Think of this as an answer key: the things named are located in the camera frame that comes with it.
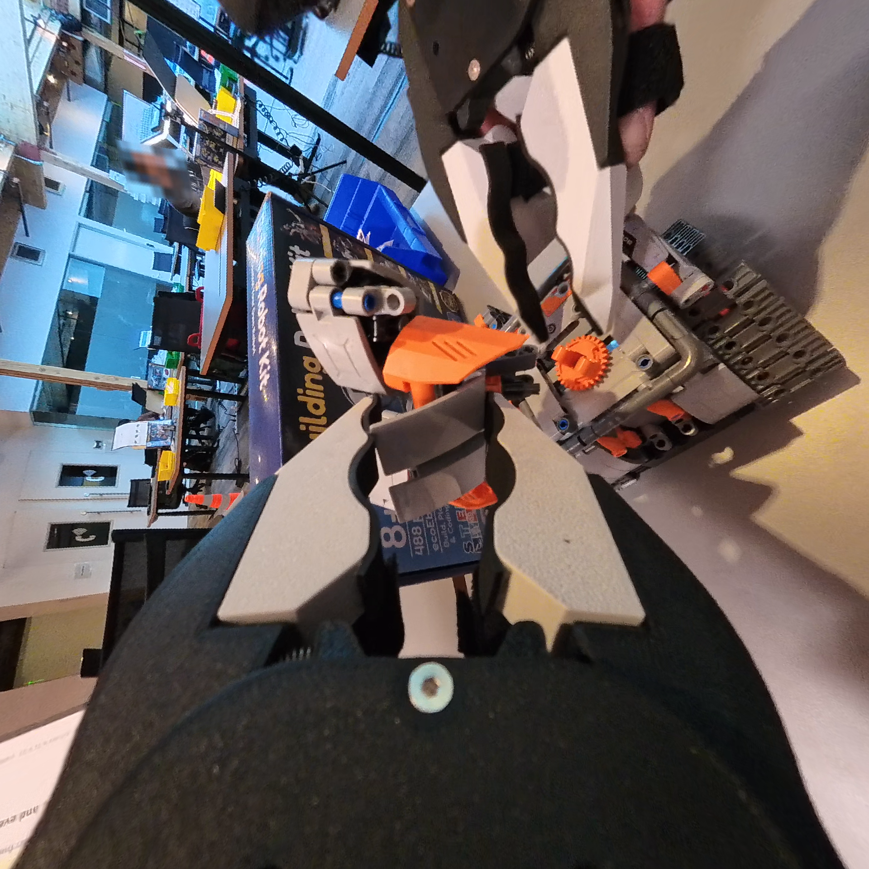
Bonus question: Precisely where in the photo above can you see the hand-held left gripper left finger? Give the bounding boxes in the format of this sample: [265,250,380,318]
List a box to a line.
[218,402,389,625]

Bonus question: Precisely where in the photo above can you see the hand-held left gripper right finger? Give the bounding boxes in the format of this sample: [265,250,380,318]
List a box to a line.
[478,394,646,630]

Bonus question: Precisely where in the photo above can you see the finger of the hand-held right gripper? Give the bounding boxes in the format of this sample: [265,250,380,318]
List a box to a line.
[520,38,628,340]
[442,136,560,334]

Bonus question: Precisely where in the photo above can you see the grey orange toy robot arm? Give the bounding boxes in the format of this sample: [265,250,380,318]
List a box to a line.
[288,258,539,408]
[367,392,506,517]

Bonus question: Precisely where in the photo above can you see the grey orange tracked toy robot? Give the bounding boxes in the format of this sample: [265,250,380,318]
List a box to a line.
[523,218,845,487]

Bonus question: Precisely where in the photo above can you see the person's right hand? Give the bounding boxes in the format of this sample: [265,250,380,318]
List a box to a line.
[618,0,684,167]

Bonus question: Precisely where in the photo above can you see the blue plastic bin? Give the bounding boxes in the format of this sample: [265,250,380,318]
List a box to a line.
[324,173,457,289]

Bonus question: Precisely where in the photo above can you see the blue robot kit box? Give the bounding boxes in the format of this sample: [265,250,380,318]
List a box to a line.
[242,191,514,564]

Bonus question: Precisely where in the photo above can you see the black metal beam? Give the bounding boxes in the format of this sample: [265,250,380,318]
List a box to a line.
[136,0,429,191]

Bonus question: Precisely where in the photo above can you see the yellow plastic bin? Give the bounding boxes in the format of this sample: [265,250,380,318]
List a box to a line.
[195,170,229,252]

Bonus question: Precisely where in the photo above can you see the white instruction booklet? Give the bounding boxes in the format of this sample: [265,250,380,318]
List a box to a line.
[0,707,85,850]

